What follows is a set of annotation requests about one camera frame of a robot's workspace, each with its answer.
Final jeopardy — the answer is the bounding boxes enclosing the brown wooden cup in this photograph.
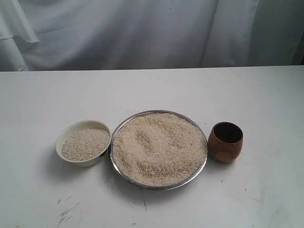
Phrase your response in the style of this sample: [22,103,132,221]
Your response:
[208,122,243,163]

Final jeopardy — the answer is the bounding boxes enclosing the rice heap on plate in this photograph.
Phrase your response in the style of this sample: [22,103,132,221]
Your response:
[111,113,208,187]

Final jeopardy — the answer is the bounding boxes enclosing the uncooked white rice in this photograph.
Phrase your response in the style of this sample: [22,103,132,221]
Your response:
[62,129,110,161]

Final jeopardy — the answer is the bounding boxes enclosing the white ceramic bowl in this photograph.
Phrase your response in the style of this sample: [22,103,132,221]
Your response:
[55,120,111,167]

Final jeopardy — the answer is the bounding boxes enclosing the large steel plate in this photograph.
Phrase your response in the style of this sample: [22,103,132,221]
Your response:
[108,109,209,191]

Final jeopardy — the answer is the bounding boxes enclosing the white backdrop curtain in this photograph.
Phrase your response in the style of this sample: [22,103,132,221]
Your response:
[0,0,304,71]

